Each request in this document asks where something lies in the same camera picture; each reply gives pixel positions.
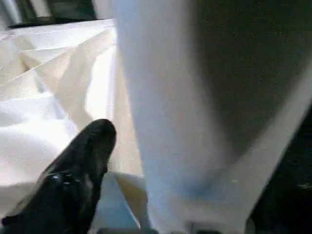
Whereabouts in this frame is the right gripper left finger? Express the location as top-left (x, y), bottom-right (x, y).
top-left (3, 118), bottom-right (117, 234)

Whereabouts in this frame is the black glossy mat cloth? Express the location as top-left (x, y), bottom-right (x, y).
top-left (7, 13), bottom-right (98, 29)

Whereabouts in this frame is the white plastic table top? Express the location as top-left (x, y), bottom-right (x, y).
top-left (0, 18), bottom-right (148, 234)

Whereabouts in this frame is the white plastic table leg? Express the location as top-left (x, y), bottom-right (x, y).
top-left (114, 0), bottom-right (312, 234)

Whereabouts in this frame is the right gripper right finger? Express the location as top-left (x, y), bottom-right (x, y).
top-left (248, 121), bottom-right (312, 234)

